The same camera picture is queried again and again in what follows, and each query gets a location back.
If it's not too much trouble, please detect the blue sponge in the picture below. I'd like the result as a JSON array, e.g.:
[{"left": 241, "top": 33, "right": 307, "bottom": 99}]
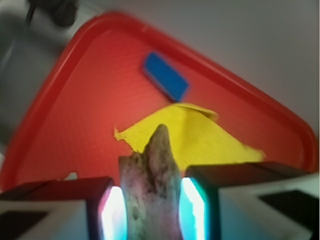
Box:
[{"left": 142, "top": 52, "right": 189, "bottom": 102}]

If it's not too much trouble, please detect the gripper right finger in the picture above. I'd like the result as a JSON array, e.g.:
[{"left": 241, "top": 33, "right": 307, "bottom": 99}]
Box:
[{"left": 179, "top": 162, "right": 320, "bottom": 240}]

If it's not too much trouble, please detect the grey faucet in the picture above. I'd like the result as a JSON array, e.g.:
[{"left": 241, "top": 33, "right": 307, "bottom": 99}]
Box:
[{"left": 0, "top": 0, "right": 79, "bottom": 154}]

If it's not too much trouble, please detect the red plastic tray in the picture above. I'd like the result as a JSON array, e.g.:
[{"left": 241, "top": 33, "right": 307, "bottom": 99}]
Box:
[{"left": 0, "top": 12, "right": 319, "bottom": 191}]

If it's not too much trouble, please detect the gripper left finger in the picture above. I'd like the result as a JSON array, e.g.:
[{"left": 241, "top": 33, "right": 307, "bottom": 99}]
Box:
[{"left": 0, "top": 176, "right": 128, "bottom": 240}]

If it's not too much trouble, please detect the brown wood chip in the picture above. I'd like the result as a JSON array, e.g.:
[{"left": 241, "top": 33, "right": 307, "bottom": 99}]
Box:
[{"left": 118, "top": 124, "right": 183, "bottom": 240}]

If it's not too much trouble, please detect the yellow cloth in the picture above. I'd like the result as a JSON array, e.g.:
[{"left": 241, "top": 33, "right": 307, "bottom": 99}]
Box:
[{"left": 114, "top": 103, "right": 266, "bottom": 171}]

